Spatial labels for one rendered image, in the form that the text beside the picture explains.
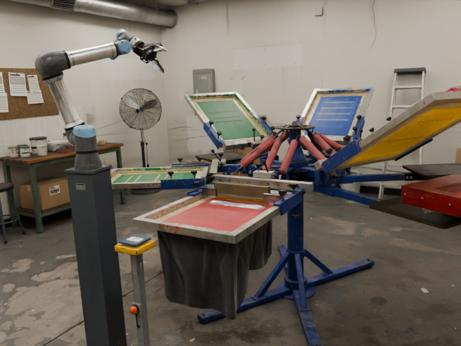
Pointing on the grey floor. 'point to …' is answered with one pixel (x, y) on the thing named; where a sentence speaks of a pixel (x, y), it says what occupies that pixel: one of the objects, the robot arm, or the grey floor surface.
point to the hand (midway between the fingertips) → (166, 61)
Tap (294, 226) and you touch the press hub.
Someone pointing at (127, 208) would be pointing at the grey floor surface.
